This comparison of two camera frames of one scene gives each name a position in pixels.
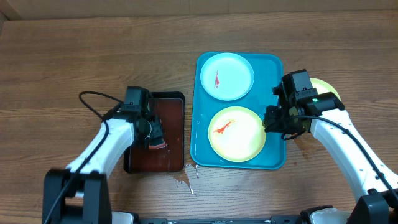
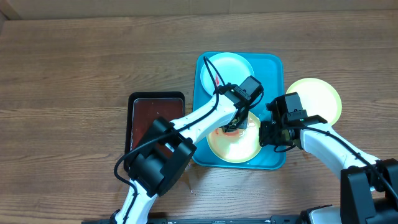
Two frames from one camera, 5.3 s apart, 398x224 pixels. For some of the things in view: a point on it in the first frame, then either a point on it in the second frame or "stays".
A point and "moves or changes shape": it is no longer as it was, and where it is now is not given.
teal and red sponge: x=157 y=142 moves or changes shape
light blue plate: x=227 y=76 stays
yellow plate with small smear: x=237 y=134 stays
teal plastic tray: x=268 y=70 stays
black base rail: x=272 y=219 stays
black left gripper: x=153 y=118 -> x=242 y=124
